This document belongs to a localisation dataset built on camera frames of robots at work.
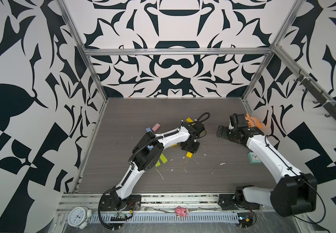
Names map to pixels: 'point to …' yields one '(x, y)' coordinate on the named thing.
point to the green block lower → (163, 158)
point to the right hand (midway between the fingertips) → (224, 131)
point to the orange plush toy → (252, 122)
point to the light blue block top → (148, 129)
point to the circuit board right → (244, 220)
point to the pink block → (156, 127)
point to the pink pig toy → (180, 211)
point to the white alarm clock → (78, 216)
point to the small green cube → (158, 164)
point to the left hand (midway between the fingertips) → (191, 148)
